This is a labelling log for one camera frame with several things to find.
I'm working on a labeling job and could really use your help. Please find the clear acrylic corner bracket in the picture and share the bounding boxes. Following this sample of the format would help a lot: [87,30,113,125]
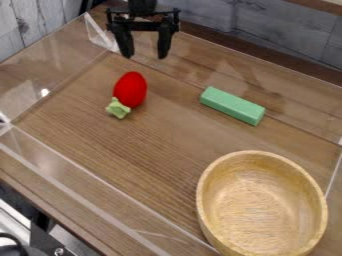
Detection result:
[85,13,121,52]

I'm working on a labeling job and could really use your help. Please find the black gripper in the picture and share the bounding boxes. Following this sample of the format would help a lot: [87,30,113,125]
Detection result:
[106,7,181,59]

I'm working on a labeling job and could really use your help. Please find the wooden bowl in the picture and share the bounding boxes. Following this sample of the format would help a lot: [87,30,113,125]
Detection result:
[197,150,329,256]

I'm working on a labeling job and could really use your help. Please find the black metal stand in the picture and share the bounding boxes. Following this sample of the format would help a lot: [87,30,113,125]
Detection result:
[0,181,75,256]

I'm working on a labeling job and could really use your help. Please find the green rectangular block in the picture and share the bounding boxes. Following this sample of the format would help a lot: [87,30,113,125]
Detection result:
[199,87,266,126]

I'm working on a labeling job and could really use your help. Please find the clear acrylic front wall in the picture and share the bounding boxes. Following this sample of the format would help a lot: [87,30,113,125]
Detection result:
[0,114,225,256]

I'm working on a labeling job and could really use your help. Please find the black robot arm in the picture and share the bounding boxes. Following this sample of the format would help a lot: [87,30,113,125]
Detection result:
[106,0,181,59]

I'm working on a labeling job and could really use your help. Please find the red plush strawberry green leaves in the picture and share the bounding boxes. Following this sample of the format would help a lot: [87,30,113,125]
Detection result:
[106,71,147,119]

